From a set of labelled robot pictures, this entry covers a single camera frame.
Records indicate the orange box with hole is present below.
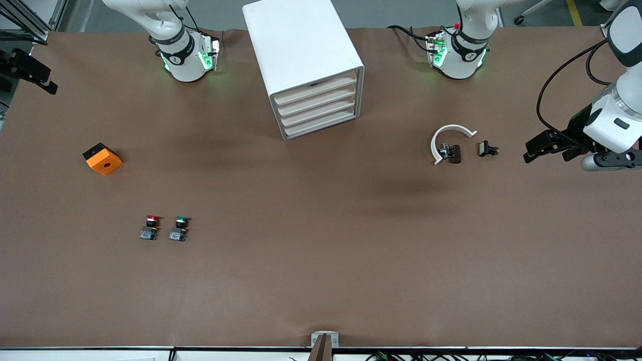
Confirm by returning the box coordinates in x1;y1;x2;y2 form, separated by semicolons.
82;142;123;176

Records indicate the white curved plastic piece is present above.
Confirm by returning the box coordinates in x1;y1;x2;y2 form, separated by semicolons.
430;124;478;166

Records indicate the green push button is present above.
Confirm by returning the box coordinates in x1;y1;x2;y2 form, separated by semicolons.
169;216;191;242

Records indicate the small black brown part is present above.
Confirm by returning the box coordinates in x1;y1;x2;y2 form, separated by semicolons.
439;143;462;164

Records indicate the white drawer cabinet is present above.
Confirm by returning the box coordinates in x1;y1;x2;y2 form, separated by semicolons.
242;0;365;141

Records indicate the brown paper table cover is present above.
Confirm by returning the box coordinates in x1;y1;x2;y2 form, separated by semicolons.
0;26;642;349

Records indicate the grey metal bracket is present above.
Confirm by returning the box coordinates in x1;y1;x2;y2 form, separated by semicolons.
310;331;340;361

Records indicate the black base power cable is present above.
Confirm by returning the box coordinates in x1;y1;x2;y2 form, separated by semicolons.
386;24;433;53

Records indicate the red push button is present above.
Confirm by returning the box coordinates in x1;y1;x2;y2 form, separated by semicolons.
140;215;162;241

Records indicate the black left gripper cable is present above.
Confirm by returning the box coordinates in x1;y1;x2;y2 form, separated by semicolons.
536;38;620;138

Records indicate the black cable bundle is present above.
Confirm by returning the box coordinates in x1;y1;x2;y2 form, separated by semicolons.
366;351;642;361

